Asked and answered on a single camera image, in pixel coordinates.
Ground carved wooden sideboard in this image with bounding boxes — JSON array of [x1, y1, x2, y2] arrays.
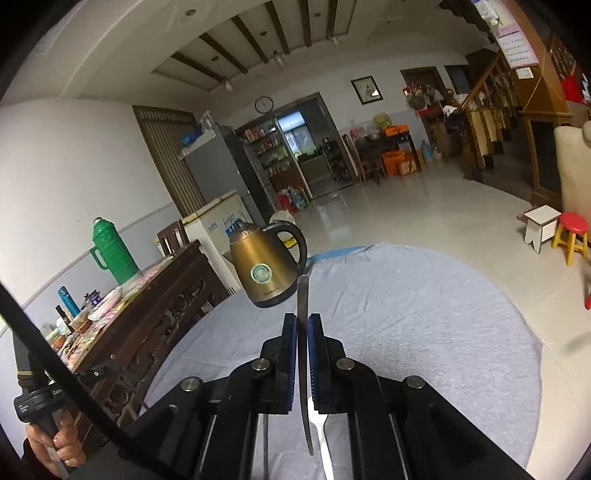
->
[[55, 240, 232, 444]]

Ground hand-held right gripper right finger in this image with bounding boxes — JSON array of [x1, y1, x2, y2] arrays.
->
[[307, 313, 532, 480]]

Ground orange cardboard boxes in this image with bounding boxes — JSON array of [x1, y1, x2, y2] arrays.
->
[[381, 150, 419, 177]]

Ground small black bottle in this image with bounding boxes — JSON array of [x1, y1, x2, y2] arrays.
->
[[55, 305, 75, 335]]

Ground white chest freezer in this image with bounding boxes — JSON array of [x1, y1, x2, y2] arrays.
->
[[181, 190, 252, 294]]

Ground brown slatted door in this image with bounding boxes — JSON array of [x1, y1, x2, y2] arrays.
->
[[132, 105, 208, 217]]

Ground person's left hand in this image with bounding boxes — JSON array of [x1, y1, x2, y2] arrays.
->
[[23, 408, 88, 469]]

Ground bronze electric kettle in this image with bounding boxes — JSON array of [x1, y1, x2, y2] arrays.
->
[[227, 220, 308, 309]]

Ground red stool with yellow legs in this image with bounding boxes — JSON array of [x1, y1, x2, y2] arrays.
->
[[551, 212, 590, 267]]

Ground pink checkered cloth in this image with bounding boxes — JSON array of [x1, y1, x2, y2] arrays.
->
[[60, 258, 185, 361]]

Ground green thermos jug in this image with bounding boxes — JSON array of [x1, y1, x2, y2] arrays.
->
[[89, 217, 143, 285]]

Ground wooden stair railing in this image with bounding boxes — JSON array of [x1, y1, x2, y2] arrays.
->
[[462, 51, 527, 181]]

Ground beige sofa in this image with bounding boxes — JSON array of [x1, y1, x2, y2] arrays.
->
[[553, 121, 591, 222]]

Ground shelf with bottles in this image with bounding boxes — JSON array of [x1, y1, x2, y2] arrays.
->
[[238, 121, 301, 195]]

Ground wooden chair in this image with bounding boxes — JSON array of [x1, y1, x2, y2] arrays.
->
[[157, 220, 190, 257]]

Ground small white stool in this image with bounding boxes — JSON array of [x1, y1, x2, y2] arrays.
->
[[524, 204, 561, 254]]

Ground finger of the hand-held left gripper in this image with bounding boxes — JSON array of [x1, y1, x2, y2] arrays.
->
[[76, 354, 122, 386]]

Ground teal water bottle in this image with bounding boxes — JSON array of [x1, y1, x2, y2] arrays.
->
[[58, 286, 80, 319]]

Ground grey refrigerator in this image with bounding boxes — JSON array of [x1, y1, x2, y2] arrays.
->
[[178, 124, 278, 222]]

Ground dark wooden side table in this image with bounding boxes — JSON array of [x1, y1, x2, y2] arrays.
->
[[344, 131, 423, 185]]

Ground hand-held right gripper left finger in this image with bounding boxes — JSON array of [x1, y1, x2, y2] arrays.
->
[[124, 313, 301, 480]]

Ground wall calendar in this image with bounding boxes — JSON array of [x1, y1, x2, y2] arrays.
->
[[492, 0, 541, 70]]

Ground black cable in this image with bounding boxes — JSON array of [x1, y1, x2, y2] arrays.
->
[[0, 281, 195, 480]]

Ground white plastic spoon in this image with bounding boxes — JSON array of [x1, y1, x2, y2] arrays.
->
[[310, 411, 335, 480]]

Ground framed wall picture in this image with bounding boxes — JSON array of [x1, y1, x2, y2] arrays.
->
[[350, 76, 384, 103]]

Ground white plate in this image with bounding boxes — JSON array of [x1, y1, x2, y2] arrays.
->
[[88, 285, 123, 321]]

